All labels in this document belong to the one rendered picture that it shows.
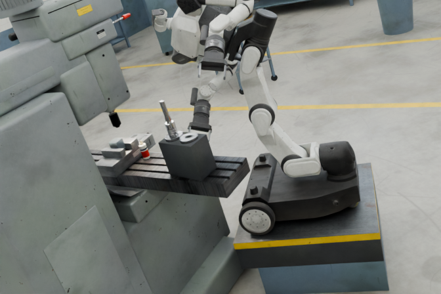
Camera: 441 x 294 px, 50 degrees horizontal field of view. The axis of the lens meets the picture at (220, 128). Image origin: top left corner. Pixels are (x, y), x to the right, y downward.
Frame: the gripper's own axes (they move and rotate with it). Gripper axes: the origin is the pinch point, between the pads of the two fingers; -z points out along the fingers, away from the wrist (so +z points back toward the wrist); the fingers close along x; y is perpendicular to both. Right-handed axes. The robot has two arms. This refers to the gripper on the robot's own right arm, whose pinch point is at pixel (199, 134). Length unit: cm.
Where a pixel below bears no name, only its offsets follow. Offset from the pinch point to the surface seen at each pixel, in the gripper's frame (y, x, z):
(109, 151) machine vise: -20, 45, -10
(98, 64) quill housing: 22, 55, 18
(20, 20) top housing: 39, 90, 23
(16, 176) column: 43, 73, -48
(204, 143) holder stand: 25.0, 0.3, -14.6
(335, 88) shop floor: -198, -170, 166
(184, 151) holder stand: 23.9, 9.1, -19.6
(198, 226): -52, -13, -37
